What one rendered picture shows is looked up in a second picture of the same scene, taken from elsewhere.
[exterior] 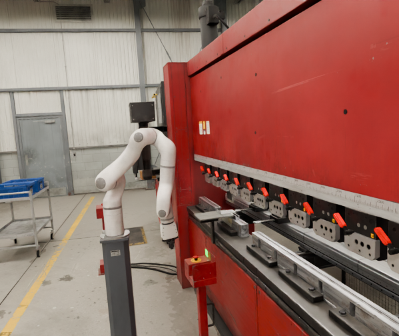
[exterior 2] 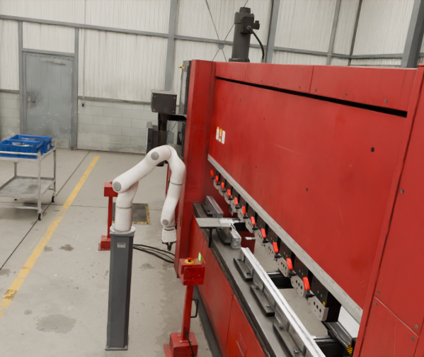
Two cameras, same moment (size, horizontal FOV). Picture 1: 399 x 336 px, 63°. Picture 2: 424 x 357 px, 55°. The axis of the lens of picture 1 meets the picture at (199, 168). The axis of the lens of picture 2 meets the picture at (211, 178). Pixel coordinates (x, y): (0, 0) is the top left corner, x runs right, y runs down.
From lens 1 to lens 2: 0.95 m
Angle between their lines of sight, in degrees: 8
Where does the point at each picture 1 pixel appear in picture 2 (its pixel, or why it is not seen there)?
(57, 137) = (66, 82)
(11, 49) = not seen: outside the picture
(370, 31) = (326, 144)
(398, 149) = (325, 231)
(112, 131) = (129, 84)
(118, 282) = (120, 269)
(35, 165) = (38, 110)
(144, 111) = (166, 103)
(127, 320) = (123, 300)
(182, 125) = (200, 123)
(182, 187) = (191, 183)
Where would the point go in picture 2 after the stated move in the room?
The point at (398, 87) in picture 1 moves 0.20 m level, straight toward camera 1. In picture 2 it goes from (331, 191) to (315, 200)
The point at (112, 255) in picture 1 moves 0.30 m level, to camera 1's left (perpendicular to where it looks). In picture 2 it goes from (119, 246) to (78, 241)
